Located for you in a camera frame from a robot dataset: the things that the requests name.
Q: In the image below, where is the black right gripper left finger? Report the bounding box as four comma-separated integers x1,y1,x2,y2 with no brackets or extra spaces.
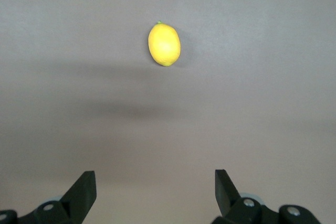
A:
0,170,98,224

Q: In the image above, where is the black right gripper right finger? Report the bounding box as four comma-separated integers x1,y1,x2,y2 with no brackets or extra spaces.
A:
212,168,322,224

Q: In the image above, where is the yellow lemon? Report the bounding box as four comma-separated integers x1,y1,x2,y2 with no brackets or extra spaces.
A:
148,20,182,68

